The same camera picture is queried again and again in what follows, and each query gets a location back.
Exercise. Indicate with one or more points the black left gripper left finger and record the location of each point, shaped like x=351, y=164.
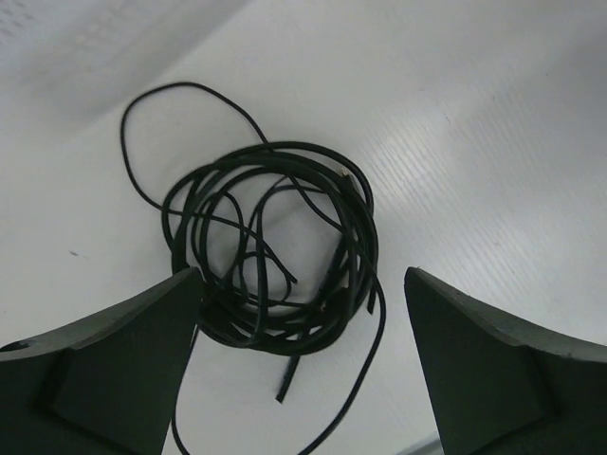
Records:
x=104, y=384

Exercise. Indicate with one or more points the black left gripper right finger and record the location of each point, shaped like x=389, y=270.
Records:
x=500, y=384

